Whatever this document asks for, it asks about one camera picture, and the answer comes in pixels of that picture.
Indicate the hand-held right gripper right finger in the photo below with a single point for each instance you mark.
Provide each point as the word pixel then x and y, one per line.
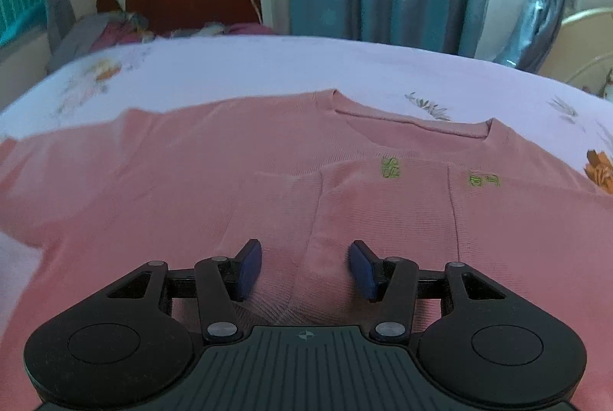
pixel 360 271

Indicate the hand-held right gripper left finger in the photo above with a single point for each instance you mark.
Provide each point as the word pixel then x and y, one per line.
pixel 249 271

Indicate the pink knit sweater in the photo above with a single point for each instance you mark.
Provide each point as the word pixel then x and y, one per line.
pixel 201 181

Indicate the floral lilac bed sheet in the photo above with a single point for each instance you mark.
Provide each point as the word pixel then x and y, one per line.
pixel 287 66

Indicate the cream round furniture panel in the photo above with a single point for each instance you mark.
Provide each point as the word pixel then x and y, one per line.
pixel 584 51

